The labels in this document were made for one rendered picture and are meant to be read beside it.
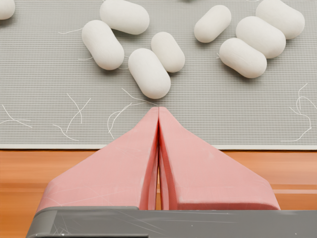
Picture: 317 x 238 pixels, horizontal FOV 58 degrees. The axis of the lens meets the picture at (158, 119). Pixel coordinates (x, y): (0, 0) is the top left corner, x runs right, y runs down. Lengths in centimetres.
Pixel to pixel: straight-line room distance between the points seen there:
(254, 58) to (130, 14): 9
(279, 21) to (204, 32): 5
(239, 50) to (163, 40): 5
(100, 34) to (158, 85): 5
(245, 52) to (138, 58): 7
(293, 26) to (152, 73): 10
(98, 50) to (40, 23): 6
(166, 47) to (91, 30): 5
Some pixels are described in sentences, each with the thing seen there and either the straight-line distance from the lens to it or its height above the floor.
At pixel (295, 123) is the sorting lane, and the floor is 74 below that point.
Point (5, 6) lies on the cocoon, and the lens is 25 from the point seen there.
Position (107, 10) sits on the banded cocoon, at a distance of 21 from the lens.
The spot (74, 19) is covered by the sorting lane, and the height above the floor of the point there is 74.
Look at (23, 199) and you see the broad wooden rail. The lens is 19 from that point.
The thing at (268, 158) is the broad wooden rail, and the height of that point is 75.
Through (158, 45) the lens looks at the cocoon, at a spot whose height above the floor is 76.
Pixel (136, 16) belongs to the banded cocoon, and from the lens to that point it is 21.
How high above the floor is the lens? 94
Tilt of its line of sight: 77 degrees down
